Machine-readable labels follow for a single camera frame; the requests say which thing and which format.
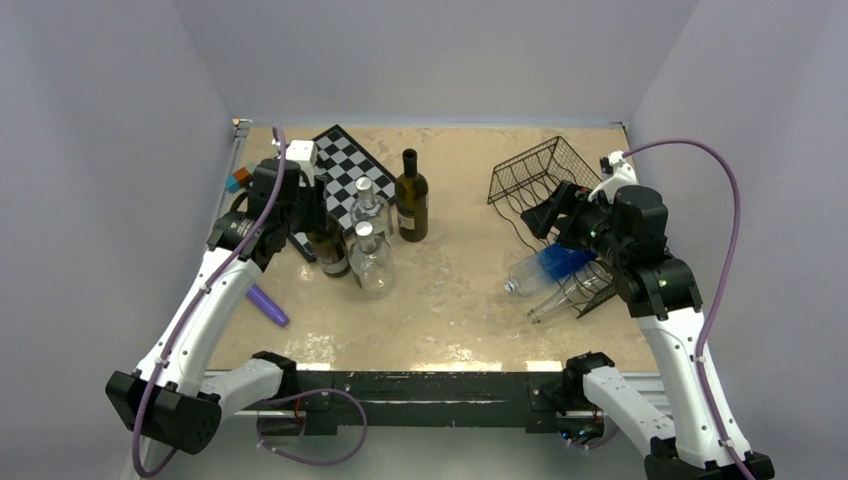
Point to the black wire wine rack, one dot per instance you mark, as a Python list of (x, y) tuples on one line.
[(527, 179)]

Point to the blue square bottle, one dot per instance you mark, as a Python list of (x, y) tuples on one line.
[(544, 268)]

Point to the dark bottle with label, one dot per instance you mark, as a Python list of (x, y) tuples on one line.
[(326, 238)]

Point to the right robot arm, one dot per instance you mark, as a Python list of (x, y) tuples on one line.
[(700, 438)]

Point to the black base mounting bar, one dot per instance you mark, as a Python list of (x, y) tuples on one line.
[(536, 402)]

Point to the tall dark green bottle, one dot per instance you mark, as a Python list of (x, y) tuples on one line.
[(412, 192)]

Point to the clear wine bottle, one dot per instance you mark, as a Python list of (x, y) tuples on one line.
[(579, 293)]

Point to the clear bottle silver cap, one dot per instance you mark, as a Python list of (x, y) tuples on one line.
[(372, 208), (371, 261)]

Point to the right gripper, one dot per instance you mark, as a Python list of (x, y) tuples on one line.
[(570, 198)]

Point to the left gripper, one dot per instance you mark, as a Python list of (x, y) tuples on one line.
[(315, 198)]

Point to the black white chessboard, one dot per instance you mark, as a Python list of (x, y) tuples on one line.
[(341, 160)]

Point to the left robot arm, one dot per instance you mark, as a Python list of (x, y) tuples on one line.
[(167, 398)]

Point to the clear bottle front silver cap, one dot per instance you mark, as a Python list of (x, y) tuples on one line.
[(371, 261)]

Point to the orange blue marker block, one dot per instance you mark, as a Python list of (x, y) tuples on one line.
[(240, 179)]

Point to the purple toy microphone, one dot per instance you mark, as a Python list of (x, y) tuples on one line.
[(260, 299)]

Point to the clear bottle rear silver cap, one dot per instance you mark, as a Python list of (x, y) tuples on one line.
[(372, 208)]

